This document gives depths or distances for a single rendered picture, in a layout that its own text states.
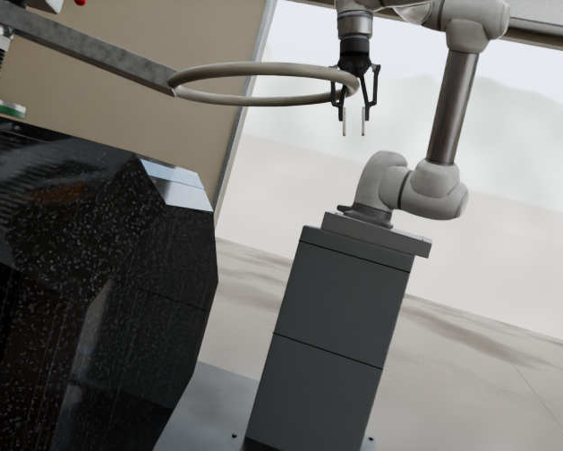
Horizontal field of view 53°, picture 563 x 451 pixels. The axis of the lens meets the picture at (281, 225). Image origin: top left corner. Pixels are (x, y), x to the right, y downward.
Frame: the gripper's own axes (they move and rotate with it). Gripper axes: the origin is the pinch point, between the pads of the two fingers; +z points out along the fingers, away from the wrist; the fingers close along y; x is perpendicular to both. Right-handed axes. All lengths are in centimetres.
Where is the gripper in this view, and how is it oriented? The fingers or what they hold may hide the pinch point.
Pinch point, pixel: (354, 122)
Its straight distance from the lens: 145.5
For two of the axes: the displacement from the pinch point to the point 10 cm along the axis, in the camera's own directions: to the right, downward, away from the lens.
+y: -9.9, -0.1, 1.6
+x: -1.6, 0.6, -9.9
